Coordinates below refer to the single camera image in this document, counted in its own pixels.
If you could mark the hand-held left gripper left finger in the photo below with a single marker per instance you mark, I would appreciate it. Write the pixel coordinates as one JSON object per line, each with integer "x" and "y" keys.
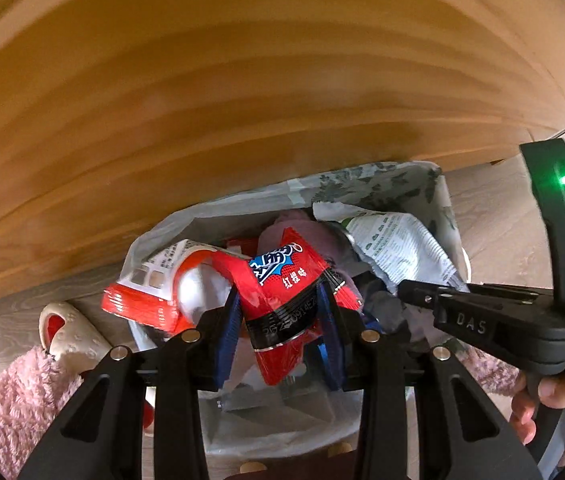
{"x": 227, "y": 345}

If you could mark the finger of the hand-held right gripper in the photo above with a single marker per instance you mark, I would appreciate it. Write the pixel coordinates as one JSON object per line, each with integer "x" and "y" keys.
{"x": 437, "y": 292}

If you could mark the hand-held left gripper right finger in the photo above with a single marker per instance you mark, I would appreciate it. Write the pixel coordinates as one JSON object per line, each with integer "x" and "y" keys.
{"x": 330, "y": 345}

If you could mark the white and green packet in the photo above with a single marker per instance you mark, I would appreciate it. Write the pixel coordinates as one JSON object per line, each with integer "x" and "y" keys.
{"x": 402, "y": 245}

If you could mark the red packet with blue logo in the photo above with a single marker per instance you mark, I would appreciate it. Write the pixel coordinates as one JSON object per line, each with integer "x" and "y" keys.
{"x": 282, "y": 280}

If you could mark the red and white snack bag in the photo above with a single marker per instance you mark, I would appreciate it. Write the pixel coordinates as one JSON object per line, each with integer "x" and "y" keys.
{"x": 152, "y": 280}

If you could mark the purple towel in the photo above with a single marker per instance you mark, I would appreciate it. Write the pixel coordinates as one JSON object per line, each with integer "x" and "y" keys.
{"x": 270, "y": 235}

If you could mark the trash bin with plastic liner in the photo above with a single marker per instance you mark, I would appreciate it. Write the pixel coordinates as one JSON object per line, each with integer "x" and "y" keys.
{"x": 362, "y": 185}

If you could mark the dark red stool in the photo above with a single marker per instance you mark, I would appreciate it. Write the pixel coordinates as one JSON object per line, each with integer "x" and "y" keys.
{"x": 287, "y": 470}

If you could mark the person's left slipper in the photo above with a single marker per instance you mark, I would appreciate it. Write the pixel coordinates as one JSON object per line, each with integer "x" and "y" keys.
{"x": 77, "y": 335}

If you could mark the person's left leg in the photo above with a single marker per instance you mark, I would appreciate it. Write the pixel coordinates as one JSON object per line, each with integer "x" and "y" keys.
{"x": 2, "y": 410}

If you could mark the wooden bed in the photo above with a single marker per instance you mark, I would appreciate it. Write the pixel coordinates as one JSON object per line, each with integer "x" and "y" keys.
{"x": 212, "y": 110}

